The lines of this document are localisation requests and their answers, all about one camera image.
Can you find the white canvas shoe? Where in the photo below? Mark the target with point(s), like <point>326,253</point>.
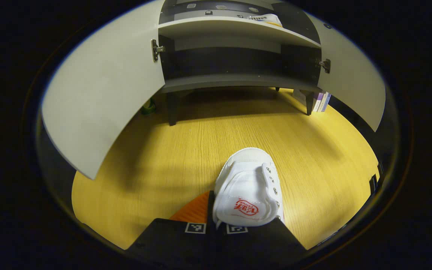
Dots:
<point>248,187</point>
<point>266,18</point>

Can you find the purple white books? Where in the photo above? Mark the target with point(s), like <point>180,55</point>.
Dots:
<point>321,102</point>

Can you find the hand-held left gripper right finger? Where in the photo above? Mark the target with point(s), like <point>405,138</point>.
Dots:
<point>261,240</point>

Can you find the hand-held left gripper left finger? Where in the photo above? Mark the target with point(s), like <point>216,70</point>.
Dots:
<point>178,236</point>

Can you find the white cabinet door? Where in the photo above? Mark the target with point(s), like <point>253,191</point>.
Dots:
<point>354,75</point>
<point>103,93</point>

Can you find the green drink bottle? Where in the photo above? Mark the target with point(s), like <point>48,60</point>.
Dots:
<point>149,108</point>

